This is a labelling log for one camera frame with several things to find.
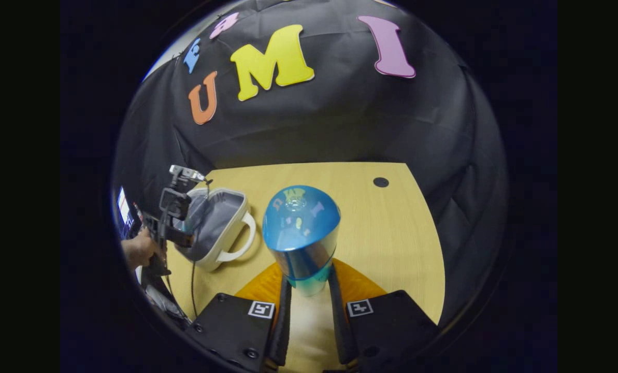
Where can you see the computer monitor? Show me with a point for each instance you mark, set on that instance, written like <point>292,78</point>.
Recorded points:
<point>124,207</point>

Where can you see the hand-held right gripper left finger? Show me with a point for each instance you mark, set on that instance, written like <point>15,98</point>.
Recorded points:
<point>283,321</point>

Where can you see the black table grommet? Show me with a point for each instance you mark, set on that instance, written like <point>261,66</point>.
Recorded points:
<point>381,182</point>

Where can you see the black backdrop cloth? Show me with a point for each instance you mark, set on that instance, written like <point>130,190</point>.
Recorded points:
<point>340,119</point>

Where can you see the white suitcase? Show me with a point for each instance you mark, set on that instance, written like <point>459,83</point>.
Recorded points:
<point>220,223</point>

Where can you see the blue capped clear bottle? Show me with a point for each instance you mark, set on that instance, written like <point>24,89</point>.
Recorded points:
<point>301,223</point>

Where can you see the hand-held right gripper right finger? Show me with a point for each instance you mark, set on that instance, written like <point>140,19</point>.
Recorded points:
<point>338,321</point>

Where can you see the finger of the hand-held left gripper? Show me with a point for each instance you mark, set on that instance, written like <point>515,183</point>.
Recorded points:
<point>180,237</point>

